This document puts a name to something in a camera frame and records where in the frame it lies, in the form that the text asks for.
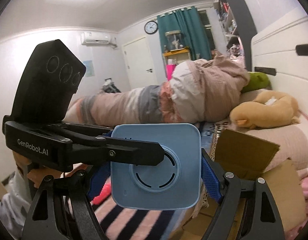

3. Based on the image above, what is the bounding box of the pink gift bag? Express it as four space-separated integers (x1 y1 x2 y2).
166 64 176 81

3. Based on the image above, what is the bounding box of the green plush toy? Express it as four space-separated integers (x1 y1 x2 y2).
241 72 270 93

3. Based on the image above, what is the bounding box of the person's left hand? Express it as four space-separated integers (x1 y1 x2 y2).
12 152 89 189

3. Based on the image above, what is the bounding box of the striped plush blanket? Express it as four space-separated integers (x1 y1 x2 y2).
92 122 219 239

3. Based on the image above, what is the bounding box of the yellow white side shelf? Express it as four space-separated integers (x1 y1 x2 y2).
163 48 191 65

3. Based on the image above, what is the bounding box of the pink pillow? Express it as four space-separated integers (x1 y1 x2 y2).
240 88 308 173

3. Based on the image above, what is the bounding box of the glass display case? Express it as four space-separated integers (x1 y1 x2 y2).
165 30 184 51

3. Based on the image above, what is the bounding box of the pink tube bottle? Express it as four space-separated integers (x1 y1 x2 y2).
91 182 111 205

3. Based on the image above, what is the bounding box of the rolled pink grey duvet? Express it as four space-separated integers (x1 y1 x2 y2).
64 54 250 127

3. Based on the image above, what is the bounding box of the white air conditioner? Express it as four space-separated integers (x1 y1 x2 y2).
81 31 117 48

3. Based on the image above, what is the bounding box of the blue wall poster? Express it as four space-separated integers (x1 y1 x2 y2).
83 60 95 77

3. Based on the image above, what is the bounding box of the dark bookshelf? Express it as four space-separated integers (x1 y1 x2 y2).
213 0 257 71

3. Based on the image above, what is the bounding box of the brown cardboard box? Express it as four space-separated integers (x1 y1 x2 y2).
181 129 306 239

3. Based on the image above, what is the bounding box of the white bed headboard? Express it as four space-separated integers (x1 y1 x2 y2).
251 8 308 115

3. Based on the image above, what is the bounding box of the tan plush toy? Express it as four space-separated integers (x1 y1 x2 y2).
229 90 300 129

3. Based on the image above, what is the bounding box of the teal curtain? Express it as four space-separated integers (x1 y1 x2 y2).
157 7 211 60

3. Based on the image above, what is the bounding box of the round wall clock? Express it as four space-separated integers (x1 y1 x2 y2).
144 21 158 35

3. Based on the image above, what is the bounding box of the light blue square device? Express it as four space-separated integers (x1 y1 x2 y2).
111 124 201 210

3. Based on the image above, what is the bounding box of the white door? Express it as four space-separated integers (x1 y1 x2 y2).
123 36 158 88

